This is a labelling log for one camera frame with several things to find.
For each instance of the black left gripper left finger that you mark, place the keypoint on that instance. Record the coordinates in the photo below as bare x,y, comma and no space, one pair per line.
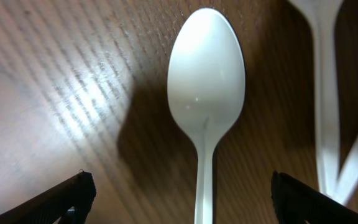
67,202

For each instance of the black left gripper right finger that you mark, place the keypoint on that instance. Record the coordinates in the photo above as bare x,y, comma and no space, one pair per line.
296,203

